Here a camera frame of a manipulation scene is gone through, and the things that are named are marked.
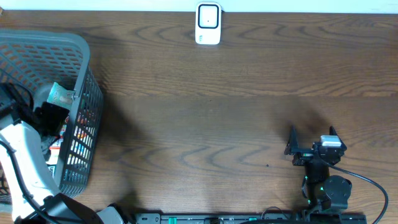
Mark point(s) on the grey plastic shopping basket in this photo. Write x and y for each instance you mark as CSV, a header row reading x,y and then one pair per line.
x,y
36,59

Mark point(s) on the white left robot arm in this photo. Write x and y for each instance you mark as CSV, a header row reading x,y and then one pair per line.
x,y
35,197

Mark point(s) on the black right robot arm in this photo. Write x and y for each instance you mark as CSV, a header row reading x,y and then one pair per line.
x,y
326,193

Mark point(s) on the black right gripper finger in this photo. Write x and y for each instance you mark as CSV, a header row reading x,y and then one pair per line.
x,y
292,146
336,140

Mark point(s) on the teal snack packet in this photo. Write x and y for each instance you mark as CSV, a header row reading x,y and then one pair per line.
x,y
60,96

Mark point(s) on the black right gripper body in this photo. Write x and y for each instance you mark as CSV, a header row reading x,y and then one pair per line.
x,y
303,157

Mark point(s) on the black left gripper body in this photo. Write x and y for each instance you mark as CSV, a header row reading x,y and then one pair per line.
x,y
50,119

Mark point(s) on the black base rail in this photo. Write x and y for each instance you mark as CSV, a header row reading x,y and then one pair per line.
x,y
275,218

